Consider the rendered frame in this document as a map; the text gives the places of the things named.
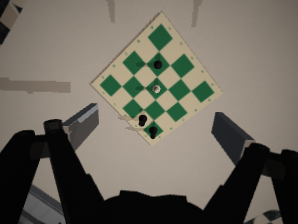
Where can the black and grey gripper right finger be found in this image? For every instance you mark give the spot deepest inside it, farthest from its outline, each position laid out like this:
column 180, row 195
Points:
column 231, row 201

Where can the white pawn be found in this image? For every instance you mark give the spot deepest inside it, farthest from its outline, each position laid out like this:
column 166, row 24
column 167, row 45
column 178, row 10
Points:
column 156, row 88

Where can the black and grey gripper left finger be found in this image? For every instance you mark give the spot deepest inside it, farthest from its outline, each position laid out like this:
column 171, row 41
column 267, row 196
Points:
column 81, row 201

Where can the green and cream chessboard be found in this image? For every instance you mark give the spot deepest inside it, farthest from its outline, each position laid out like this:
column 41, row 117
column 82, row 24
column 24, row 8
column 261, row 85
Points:
column 185, row 85

